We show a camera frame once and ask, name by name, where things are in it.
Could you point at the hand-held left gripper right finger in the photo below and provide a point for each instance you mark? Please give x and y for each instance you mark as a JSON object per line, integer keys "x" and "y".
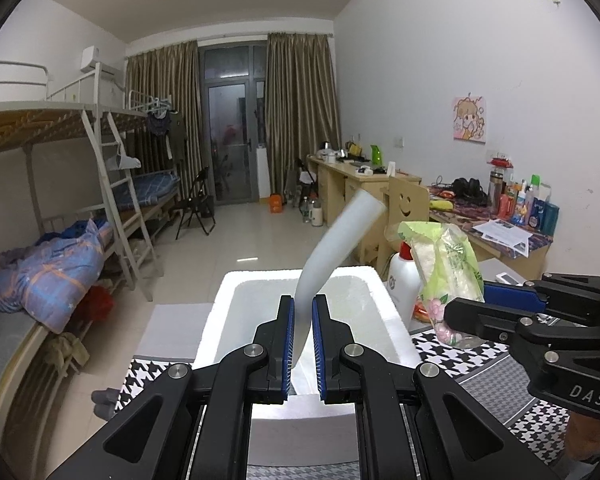
{"x": 320, "y": 345}

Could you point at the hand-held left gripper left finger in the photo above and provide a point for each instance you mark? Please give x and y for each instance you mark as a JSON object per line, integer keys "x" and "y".
{"x": 286, "y": 345}

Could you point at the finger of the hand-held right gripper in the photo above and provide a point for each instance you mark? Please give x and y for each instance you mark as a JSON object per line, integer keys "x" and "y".
{"x": 480, "y": 320}
{"x": 510, "y": 295}

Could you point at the white foam box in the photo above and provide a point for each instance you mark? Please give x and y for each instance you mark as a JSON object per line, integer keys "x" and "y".
{"x": 360, "y": 300}

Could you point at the green tissue packet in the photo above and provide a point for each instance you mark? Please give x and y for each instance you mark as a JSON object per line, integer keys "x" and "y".
{"x": 445, "y": 265}

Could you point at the white foam tube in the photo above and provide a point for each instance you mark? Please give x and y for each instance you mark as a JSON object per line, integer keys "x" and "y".
{"x": 340, "y": 240}

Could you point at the yellow soft item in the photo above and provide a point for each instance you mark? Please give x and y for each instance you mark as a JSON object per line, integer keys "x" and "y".
{"x": 442, "y": 205}

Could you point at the person's right hand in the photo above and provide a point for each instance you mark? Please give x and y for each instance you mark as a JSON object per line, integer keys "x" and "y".
{"x": 585, "y": 435}

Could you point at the wooden desk with printed cloth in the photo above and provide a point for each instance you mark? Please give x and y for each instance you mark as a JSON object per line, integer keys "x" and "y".
{"x": 505, "y": 260}

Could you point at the houndstooth tablecloth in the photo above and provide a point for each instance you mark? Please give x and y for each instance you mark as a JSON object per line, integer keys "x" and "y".
{"x": 485, "y": 375}

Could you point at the red snack packet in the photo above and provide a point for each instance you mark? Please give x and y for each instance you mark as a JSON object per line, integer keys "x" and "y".
{"x": 422, "y": 314}

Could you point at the printed paper sheets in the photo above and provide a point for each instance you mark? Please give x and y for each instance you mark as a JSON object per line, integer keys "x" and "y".
{"x": 502, "y": 230}

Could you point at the white lotion pump bottle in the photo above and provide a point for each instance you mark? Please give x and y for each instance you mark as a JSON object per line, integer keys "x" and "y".
{"x": 405, "y": 290}

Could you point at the row of toiletry bottles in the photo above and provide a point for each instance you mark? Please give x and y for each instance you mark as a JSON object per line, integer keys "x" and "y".
{"x": 540, "y": 215}

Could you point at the wooden chair with smiley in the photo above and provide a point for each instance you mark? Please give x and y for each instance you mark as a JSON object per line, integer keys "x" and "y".
{"x": 405, "y": 205}

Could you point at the light wooden desk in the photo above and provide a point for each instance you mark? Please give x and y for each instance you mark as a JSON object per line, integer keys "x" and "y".
{"x": 335, "y": 185}

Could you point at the black folding chair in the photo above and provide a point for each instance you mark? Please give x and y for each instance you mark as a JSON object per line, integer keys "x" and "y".
{"x": 197, "y": 207}
{"x": 304, "y": 180}

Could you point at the white cup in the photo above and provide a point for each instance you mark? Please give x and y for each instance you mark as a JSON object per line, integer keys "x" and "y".
{"x": 391, "y": 168}

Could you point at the grey slipper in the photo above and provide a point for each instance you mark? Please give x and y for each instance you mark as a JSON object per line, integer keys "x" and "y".
{"x": 104, "y": 396}
{"x": 106, "y": 412}

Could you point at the red cloth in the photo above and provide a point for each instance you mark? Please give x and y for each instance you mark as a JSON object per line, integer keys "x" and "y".
{"x": 99, "y": 302}

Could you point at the green bottle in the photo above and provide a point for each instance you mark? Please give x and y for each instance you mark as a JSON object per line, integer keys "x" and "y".
{"x": 377, "y": 155}

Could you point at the steel pot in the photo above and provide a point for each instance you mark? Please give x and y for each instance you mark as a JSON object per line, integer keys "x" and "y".
{"x": 328, "y": 151}

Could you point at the white metal bunk bed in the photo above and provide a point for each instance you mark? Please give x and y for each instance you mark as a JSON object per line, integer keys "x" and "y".
{"x": 145, "y": 195}
{"x": 10, "y": 120}

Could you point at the blue plaid mattress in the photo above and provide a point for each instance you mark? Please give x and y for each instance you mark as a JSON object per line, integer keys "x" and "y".
{"x": 150, "y": 187}

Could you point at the white bunk bed ladder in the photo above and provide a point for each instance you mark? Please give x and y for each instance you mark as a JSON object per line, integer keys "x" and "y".
{"x": 121, "y": 215}

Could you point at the beige cloth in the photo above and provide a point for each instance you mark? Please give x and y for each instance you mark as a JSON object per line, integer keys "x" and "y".
{"x": 67, "y": 355}

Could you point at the glass balcony door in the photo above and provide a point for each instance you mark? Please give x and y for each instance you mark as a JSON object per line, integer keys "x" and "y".
{"x": 230, "y": 125}

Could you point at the dark green hanging jacket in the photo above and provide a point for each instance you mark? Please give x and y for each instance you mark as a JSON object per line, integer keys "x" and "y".
{"x": 177, "y": 137}

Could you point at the olive curtain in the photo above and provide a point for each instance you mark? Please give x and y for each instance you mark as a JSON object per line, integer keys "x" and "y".
{"x": 300, "y": 110}
{"x": 180, "y": 85}

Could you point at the blue plaid blanket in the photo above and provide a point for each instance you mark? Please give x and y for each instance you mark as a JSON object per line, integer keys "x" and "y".
{"x": 55, "y": 270}

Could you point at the white clothes hanger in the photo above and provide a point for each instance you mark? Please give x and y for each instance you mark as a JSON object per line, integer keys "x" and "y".
{"x": 125, "y": 162}

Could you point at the dark hanging garment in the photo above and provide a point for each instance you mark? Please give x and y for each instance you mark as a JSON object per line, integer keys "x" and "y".
{"x": 159, "y": 122}

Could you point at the white air conditioner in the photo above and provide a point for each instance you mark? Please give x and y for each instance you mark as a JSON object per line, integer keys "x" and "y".
{"x": 90, "y": 57}

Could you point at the cartoon wall poster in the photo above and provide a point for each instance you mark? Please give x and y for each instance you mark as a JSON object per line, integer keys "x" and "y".
{"x": 469, "y": 120}

